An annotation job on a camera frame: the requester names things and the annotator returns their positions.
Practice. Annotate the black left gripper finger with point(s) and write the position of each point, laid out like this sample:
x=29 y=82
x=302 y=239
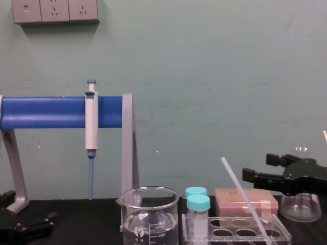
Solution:
x=38 y=223
x=7 y=200

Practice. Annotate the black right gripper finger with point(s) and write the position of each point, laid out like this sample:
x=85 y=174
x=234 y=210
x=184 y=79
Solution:
x=270 y=181
x=275 y=159

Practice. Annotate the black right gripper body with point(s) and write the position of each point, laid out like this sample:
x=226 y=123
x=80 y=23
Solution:
x=310 y=177

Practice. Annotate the translucent white stirring rod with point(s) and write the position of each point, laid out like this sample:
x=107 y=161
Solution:
x=241 y=190

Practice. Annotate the glass conical flask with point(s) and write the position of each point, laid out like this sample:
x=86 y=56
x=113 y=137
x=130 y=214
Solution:
x=299 y=208

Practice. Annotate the black table cloth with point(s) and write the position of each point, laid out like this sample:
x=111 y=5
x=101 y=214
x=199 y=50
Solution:
x=76 y=219

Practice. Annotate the pink box with tape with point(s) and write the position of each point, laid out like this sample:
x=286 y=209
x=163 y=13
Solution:
x=230 y=204

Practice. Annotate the clear plastic tube rack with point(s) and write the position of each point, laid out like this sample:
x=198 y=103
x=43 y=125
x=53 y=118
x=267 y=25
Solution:
x=237 y=231

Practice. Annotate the teal capped sample tube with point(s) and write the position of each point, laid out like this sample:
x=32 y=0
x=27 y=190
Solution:
x=198 y=217
x=195 y=191

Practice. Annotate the blue and grey pipette stand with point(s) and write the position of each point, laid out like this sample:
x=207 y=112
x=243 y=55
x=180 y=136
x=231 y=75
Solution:
x=46 y=112

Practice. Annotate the glass beaker with water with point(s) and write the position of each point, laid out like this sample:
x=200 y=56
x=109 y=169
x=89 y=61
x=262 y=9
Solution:
x=149 y=224

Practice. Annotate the white and blue pipette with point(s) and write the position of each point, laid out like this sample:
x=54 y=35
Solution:
x=91 y=122

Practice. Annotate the grey wall socket panel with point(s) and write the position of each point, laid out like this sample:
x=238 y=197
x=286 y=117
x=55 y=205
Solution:
x=55 y=11

